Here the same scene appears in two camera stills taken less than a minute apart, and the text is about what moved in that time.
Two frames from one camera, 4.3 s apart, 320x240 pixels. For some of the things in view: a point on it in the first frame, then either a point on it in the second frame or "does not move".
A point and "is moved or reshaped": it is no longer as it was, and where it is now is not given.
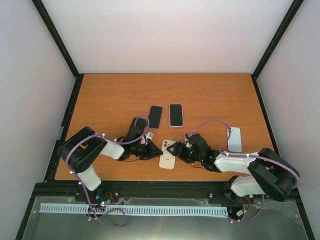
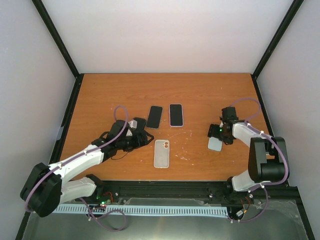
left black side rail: [51, 171] does not move
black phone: [154, 116] does not move
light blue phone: [234, 142] → [214, 144]
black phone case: [140, 126] does not move
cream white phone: [167, 160] is moved or reshaped
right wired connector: [240, 212] does not move
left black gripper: [150, 153] → [138, 143]
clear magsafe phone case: [155, 116] does not move
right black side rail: [272, 137] does not move
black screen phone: [176, 115] does not move
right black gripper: [179, 154] → [212, 132]
